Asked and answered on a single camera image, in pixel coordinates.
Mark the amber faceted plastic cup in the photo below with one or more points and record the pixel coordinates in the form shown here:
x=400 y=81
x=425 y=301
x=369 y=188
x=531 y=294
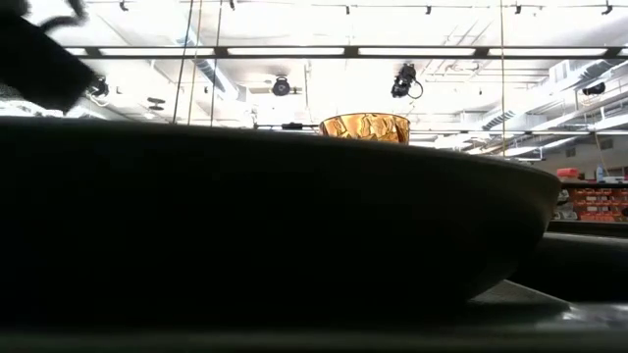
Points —
x=365 y=127

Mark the black round plate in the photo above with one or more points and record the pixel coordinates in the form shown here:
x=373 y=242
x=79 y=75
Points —
x=245 y=220

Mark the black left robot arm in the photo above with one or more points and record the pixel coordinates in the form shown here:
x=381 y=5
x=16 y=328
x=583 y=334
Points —
x=34 y=59

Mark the black plastic tray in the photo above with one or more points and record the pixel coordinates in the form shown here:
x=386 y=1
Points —
x=564 y=274

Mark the black round ceiling fixture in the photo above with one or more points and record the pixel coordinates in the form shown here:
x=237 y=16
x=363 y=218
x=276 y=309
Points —
x=281 y=86

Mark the small black ceiling fixture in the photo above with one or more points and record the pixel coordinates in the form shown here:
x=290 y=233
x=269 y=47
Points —
x=593 y=88
x=100 y=87

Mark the red box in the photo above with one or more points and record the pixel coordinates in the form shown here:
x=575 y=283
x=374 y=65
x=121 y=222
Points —
x=567 y=172

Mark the shelf with orange bins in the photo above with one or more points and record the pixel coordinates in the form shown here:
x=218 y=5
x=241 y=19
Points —
x=596 y=203

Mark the blue bottle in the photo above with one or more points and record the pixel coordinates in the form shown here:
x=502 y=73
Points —
x=599 y=174

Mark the black overhead camera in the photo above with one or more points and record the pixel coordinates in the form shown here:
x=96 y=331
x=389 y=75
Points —
x=404 y=81

